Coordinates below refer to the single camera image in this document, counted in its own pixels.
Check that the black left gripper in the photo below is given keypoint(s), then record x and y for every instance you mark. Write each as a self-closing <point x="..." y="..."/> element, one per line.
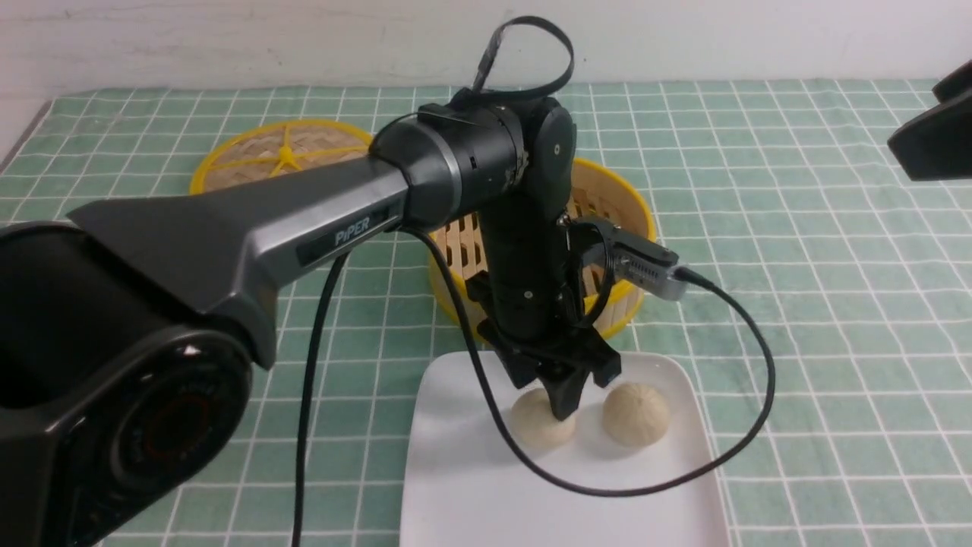
<point x="541" y="305"/>

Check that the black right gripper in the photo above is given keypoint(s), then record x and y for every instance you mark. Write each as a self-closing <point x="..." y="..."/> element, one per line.
<point x="936" y="145"/>

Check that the white steamed bun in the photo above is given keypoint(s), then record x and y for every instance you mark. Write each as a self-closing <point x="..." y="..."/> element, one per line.
<point x="534" y="424"/>
<point x="635" y="415"/>

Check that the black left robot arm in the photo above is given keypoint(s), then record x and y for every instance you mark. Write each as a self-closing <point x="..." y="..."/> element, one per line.
<point x="131" y="331"/>

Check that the white square plate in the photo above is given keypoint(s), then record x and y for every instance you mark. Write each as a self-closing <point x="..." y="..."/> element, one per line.
<point x="463" y="486"/>

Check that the green checkered tablecloth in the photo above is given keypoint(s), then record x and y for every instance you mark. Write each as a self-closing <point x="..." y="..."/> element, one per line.
<point x="783" y="192"/>

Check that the yellow bamboo steamer basket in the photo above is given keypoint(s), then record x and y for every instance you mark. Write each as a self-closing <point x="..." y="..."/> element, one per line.
<point x="596" y="191"/>

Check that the yellow bamboo steamer lid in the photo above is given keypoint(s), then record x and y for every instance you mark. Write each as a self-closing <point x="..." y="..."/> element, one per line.
<point x="278" y="149"/>

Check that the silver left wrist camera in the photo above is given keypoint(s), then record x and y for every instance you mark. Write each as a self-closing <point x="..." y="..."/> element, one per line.
<point x="629" y="256"/>

